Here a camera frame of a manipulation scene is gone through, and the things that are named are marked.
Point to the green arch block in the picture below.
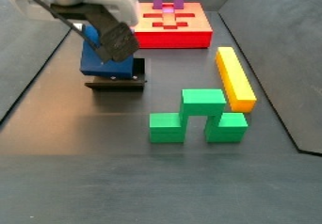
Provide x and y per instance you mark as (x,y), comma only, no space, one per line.
(225,126)

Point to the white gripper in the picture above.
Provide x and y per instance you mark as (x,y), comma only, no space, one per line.
(102,13)

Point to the black angled fixture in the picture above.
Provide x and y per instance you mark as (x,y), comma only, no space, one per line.
(136,82)

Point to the red slotted base block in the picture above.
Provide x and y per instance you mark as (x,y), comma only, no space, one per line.
(173,28)

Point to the blue U-shaped block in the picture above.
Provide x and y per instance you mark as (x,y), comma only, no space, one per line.
(93,65)

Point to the purple U-shaped block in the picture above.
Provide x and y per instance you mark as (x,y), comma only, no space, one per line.
(169,0)

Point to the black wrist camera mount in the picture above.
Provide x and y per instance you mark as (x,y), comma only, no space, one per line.
(117,41)

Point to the yellow long bar block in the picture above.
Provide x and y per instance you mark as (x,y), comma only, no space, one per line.
(240,93)

